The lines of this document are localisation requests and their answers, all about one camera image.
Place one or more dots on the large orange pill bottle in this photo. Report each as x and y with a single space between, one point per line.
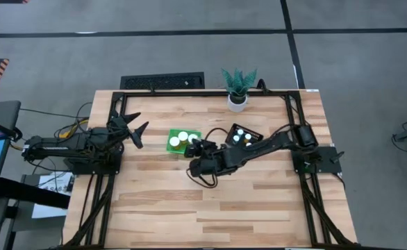
183 135
193 137
174 141

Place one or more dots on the black aluminium table frame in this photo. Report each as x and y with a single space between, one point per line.
207 93

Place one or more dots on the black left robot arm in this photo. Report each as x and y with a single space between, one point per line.
50 147

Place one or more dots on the artificial plant in white pot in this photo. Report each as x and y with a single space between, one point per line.
237 102

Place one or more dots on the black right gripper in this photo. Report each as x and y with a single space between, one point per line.
210 163

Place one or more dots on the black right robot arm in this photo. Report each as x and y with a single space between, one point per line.
266 146

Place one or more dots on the grey monitor back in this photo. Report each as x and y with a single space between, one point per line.
2 112

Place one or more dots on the black stand bar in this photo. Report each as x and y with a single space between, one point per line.
33 192

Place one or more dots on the black plastic basket bin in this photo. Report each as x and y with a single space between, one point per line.
255 133

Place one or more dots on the white paper sheet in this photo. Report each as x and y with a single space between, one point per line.
50 184

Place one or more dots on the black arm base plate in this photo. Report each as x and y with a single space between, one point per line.
92 168
321 166

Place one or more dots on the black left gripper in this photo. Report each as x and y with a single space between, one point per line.
119 130

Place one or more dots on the small teal pill bottle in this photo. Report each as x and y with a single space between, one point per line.
240 132

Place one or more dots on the green plastic basket bin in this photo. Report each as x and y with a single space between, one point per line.
170 133

